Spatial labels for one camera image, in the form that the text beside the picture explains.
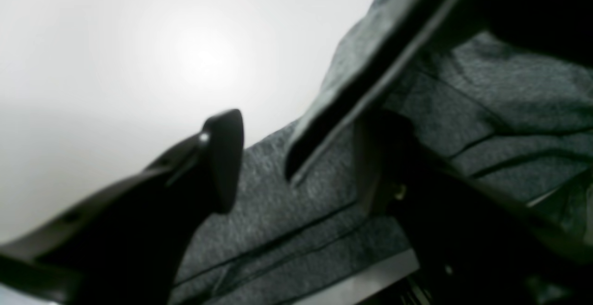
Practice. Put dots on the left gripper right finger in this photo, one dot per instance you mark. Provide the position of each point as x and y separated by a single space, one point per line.
475 245

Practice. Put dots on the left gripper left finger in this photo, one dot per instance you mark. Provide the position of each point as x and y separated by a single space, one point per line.
123 245

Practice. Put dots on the grey long-sleeve t-shirt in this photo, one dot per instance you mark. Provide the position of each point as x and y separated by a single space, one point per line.
461 129

